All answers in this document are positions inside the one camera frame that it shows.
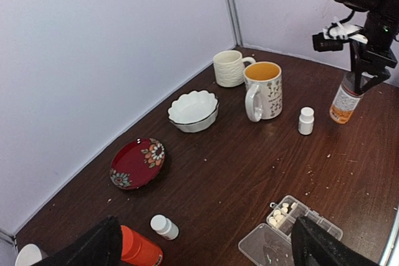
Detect white ceramic bowl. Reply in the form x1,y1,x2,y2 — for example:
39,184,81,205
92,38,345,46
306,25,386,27
14,244,48,266

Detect red floral plate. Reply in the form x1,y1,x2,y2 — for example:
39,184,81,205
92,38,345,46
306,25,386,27
109,138,166,190

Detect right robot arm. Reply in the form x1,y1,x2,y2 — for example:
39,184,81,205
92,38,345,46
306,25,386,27
334,0,398,95

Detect amber bottle grey cap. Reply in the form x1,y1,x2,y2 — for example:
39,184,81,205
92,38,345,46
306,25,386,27
329,72,363,125

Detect white pills in organizer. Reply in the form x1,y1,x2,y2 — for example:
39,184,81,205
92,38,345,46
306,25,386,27
267,202,297,228

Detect clear plastic pill organizer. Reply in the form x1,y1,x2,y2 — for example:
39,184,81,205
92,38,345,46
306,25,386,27
238,195,343,265

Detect front aluminium rail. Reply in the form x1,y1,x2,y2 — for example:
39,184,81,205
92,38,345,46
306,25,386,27
379,207,399,266

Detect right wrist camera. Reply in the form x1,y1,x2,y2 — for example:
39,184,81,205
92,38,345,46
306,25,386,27
312,13,368,52

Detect orange pill bottle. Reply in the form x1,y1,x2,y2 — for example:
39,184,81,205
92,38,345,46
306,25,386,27
120,226,163,266

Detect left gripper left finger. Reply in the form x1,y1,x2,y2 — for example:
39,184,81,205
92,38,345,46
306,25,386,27
35,216,122,266

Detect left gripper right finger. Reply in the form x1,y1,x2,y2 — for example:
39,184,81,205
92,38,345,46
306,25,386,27
291,216,376,266

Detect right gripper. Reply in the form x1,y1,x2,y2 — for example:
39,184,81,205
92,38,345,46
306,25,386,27
350,41,398,93

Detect small white pill bottle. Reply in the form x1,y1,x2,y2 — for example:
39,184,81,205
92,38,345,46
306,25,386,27
298,107,314,136
150,214,180,240

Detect right aluminium frame post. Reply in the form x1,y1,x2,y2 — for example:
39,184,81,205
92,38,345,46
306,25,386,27
226,0,244,47

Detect cream ribbed mug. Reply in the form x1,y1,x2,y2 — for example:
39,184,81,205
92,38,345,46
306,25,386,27
213,50,256,88

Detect white scalloped bowl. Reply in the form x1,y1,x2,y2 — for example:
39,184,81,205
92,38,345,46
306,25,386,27
168,90,219,133

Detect aluminium frame post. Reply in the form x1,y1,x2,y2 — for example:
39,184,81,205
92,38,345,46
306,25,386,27
0,229,16,247
226,0,244,47

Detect white floral mug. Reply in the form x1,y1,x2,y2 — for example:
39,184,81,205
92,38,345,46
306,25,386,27
244,62,283,122

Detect left aluminium frame post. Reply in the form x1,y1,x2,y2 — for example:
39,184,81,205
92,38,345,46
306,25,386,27
0,229,16,247

